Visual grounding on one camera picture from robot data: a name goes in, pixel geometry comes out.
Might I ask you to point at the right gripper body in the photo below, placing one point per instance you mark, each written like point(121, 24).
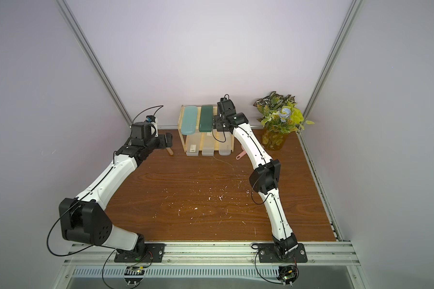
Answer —
point(219, 121)

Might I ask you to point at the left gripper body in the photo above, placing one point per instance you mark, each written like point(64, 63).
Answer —
point(158, 142)

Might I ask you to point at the dark green pencil case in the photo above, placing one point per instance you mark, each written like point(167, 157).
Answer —
point(206, 119)

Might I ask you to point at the light teal pencil case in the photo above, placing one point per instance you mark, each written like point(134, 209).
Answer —
point(189, 120)

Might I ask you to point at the clear pencil case with label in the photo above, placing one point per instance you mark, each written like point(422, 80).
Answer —
point(193, 145)

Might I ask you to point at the clear rounded pencil case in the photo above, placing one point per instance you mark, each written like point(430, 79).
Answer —
point(225, 146)

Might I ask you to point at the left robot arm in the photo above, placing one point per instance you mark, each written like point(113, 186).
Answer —
point(83, 219)

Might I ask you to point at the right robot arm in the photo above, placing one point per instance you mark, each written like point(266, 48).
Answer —
point(265, 177)

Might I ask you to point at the wooden two-tier shelf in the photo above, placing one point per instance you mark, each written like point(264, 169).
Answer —
point(214, 132)

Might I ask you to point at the potted plant in vase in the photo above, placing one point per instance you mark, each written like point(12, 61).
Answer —
point(279, 117)

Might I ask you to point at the left controller board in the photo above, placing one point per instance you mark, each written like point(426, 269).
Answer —
point(133, 275)

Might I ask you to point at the controller board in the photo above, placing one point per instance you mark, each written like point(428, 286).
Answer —
point(133, 275)
point(287, 275)

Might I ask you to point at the right controller board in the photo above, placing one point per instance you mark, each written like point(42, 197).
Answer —
point(287, 275)

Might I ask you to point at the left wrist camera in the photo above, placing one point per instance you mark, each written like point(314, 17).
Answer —
point(152, 119)

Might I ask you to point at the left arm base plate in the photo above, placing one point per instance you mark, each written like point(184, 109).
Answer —
point(143, 253)

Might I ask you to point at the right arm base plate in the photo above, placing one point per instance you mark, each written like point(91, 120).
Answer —
point(269, 253)

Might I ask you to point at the aluminium front rail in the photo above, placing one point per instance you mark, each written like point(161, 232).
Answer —
point(244, 253)

